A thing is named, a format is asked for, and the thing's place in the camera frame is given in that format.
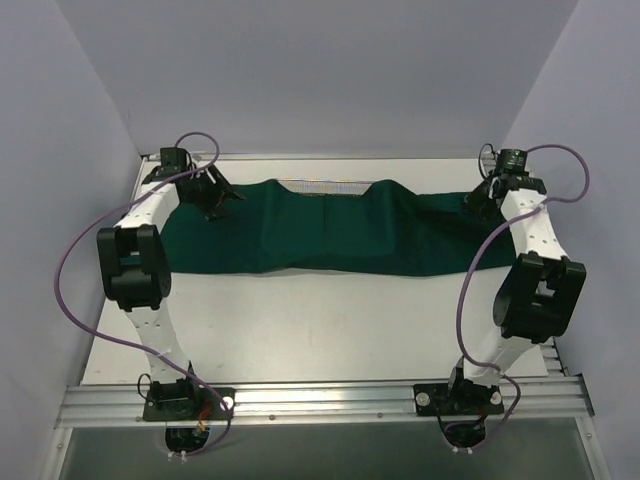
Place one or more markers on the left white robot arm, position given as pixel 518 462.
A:
pixel 135 270

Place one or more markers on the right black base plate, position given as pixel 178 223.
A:
pixel 435 399

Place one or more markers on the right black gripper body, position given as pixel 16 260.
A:
pixel 480 198

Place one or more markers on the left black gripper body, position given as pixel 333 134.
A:
pixel 211 191

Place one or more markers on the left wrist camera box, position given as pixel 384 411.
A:
pixel 173 160

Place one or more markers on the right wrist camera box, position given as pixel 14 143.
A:
pixel 511 162

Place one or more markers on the aluminium front rail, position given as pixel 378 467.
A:
pixel 316 404

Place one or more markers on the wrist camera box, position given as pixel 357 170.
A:
pixel 173 160
pixel 511 162

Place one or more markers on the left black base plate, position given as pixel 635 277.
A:
pixel 172 404

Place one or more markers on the metal mesh instrument tray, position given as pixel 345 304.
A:
pixel 325 187

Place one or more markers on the green surgical drape cloth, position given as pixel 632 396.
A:
pixel 388 230

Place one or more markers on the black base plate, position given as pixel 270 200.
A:
pixel 435 399
pixel 172 404

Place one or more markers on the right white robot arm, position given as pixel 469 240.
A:
pixel 536 299

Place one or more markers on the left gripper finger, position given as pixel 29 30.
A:
pixel 217 213
pixel 230 194

